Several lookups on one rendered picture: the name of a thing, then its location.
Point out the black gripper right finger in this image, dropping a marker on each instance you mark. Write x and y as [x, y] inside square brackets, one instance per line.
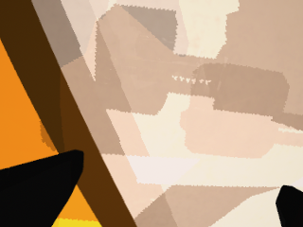
[289, 206]

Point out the orange flat rectangular deck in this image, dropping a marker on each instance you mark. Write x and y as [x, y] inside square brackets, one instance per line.
[39, 117]

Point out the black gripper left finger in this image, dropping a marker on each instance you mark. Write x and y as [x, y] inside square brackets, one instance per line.
[33, 194]

